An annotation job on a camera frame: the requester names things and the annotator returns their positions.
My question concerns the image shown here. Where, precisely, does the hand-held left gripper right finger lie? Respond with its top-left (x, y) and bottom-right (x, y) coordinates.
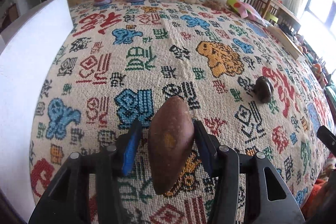
top-left (193, 120), bottom-right (306, 224)

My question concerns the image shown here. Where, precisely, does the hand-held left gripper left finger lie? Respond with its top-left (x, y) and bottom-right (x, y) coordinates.
top-left (28, 119), bottom-right (143, 224)

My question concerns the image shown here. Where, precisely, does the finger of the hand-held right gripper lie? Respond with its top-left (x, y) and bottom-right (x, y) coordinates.
top-left (317, 125), bottom-right (336, 152)

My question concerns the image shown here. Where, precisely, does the sweet potato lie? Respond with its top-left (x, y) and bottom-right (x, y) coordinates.
top-left (147, 95), bottom-right (195, 195)

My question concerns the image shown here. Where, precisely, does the wrinkled dark passion fruit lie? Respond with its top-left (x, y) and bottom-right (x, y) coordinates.
top-left (255, 76), bottom-right (273, 104)

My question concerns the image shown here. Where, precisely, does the white box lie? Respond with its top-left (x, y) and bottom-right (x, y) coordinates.
top-left (0, 0), bottom-right (74, 222)

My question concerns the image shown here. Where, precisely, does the orange knitted cloth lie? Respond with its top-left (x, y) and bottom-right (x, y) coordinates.
top-left (302, 169), bottom-right (336, 211)

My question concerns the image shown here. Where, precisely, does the row of small toys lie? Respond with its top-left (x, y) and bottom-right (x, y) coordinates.
top-left (297, 32), bottom-right (331, 88)

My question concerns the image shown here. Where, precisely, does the printed woven tablecloth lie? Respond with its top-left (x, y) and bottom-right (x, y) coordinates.
top-left (29, 0), bottom-right (335, 224)

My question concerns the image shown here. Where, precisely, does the orange book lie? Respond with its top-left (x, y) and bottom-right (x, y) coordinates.
top-left (266, 25), bottom-right (306, 60)

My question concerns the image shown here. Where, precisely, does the window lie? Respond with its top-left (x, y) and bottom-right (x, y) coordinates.
top-left (307, 0), bottom-right (336, 28)

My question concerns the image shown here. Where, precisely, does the pile of dried peel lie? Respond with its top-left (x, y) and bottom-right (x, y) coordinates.
top-left (202, 0), bottom-right (226, 10)

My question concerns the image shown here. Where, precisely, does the pink snack bag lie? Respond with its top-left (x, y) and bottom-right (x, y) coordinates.
top-left (227, 0), bottom-right (265, 22)

